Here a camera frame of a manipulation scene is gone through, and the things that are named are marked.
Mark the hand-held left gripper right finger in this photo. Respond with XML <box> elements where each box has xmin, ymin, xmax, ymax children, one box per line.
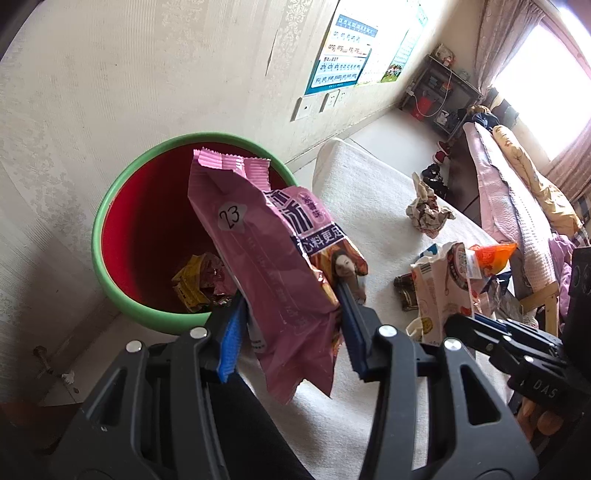
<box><xmin>335</xmin><ymin>277</ymin><xmax>539</xmax><ymax>480</ymax></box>

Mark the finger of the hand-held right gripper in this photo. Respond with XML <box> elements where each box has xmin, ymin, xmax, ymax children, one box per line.
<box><xmin>444</xmin><ymin>314</ymin><xmax>566</xmax><ymax>377</ymax></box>
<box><xmin>475</xmin><ymin>315</ymin><xmax>563</xmax><ymax>356</ymax></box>

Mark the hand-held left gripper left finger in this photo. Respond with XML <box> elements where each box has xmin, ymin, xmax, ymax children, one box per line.
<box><xmin>46</xmin><ymin>293</ymin><xmax>250</xmax><ymax>480</ymax></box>

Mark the white milk carton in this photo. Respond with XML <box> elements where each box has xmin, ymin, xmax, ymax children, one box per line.
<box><xmin>411</xmin><ymin>242</ymin><xmax>476</xmax><ymax>346</ymax></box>

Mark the orange snack bag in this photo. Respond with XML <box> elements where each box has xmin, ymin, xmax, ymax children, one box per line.
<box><xmin>467</xmin><ymin>242</ymin><xmax>518</xmax><ymax>278</ymax></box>

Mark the pink snack packet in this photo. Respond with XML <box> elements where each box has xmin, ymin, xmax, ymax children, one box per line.
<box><xmin>187</xmin><ymin>147</ymin><xmax>370</xmax><ymax>406</ymax></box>

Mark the green-rimmed red bin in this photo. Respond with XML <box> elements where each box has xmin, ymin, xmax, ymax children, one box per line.
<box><xmin>91</xmin><ymin>132</ymin><xmax>298</xmax><ymax>335</ymax></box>

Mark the person's right hand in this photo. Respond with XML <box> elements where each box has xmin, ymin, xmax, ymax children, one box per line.
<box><xmin>516</xmin><ymin>399</ymin><xmax>571</xmax><ymax>444</ymax></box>

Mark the wooden chair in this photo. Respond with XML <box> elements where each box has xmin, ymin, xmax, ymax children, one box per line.
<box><xmin>518</xmin><ymin>281</ymin><xmax>563</xmax><ymax>335</ymax></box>

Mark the crumpled pink wrapper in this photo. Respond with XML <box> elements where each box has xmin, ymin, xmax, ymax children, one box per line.
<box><xmin>203</xmin><ymin>251</ymin><xmax>237</xmax><ymax>302</ymax></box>

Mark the purple clothing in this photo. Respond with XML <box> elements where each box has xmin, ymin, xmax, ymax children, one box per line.
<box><xmin>549</xmin><ymin>232</ymin><xmax>580</xmax><ymax>298</ymax></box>

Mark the dark patterned wrapper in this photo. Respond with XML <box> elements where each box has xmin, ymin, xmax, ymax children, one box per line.
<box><xmin>394</xmin><ymin>272</ymin><xmax>420</xmax><ymax>313</ymax></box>

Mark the yellow wrapper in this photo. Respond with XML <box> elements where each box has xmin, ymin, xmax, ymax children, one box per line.
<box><xmin>172</xmin><ymin>254</ymin><xmax>214</xmax><ymax>311</ymax></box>

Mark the bed with pink blanket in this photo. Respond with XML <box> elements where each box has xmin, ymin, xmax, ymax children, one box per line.
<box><xmin>463</xmin><ymin>122</ymin><xmax>559</xmax><ymax>298</ymax></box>

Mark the crumpled paper ball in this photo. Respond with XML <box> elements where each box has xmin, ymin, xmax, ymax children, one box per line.
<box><xmin>405</xmin><ymin>172</ymin><xmax>455</xmax><ymax>238</ymax></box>

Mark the dark bed base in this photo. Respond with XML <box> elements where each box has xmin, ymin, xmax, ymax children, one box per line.
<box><xmin>444</xmin><ymin>138</ymin><xmax>486</xmax><ymax>219</ymax></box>

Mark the yellow quilt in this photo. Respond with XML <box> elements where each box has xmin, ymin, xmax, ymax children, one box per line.
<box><xmin>491</xmin><ymin>124</ymin><xmax>583</xmax><ymax>234</ymax></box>

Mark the black shoe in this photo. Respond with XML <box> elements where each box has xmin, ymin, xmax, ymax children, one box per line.
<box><xmin>421</xmin><ymin>164</ymin><xmax>448</xmax><ymax>186</ymax></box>

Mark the patterned beige curtain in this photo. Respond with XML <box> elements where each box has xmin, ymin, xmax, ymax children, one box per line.
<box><xmin>475</xmin><ymin>0</ymin><xmax>555</xmax><ymax>90</ymax></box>
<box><xmin>544</xmin><ymin>115</ymin><xmax>591</xmax><ymax>200</ymax></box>

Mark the red bag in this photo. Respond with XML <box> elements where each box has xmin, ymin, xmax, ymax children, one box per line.
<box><xmin>412</xmin><ymin>95</ymin><xmax>435</xmax><ymax>121</ymax></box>

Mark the metal shelf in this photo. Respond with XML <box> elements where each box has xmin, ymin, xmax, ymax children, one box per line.
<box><xmin>401</xmin><ymin>44</ymin><xmax>484</xmax><ymax>149</ymax></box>

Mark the window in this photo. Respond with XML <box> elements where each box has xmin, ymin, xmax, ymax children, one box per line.
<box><xmin>491</xmin><ymin>11</ymin><xmax>591</xmax><ymax>163</ymax></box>

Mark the white wall switch plate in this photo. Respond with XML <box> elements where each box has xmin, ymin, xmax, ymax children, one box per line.
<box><xmin>291</xmin><ymin>95</ymin><xmax>319</xmax><ymax>122</ymax></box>

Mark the white charging cable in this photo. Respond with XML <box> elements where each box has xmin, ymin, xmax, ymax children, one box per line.
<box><xmin>406</xmin><ymin>65</ymin><xmax>452</xmax><ymax>121</ymax></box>

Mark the green-edged wall poster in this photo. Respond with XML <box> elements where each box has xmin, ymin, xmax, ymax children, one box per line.
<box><xmin>379</xmin><ymin>0</ymin><xmax>429</xmax><ymax>84</ymax></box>

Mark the blue letter wall poster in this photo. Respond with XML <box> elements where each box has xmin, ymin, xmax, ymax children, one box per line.
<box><xmin>305</xmin><ymin>0</ymin><xmax>380</xmax><ymax>96</ymax></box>

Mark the white chart wall poster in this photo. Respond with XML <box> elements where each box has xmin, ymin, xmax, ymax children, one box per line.
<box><xmin>358</xmin><ymin>0</ymin><xmax>411</xmax><ymax>86</ymax></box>

